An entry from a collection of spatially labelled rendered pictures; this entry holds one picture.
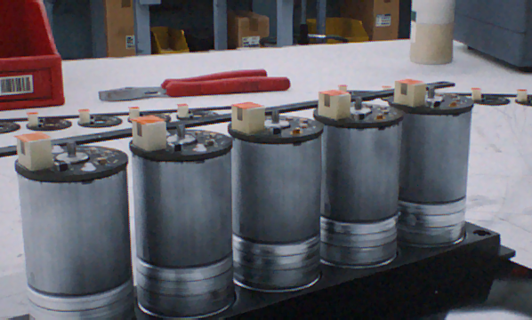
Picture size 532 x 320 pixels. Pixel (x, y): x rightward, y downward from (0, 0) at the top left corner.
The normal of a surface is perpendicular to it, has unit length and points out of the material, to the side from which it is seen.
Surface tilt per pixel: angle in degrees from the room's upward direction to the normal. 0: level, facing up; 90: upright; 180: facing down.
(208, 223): 90
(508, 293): 0
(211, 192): 90
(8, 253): 0
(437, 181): 90
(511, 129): 0
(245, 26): 93
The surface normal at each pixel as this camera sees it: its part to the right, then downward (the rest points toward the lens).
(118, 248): 0.89, 0.14
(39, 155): 0.58, 0.25
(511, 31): -0.99, 0.04
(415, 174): -0.38, 0.28
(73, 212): 0.22, 0.29
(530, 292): 0.00, -0.96
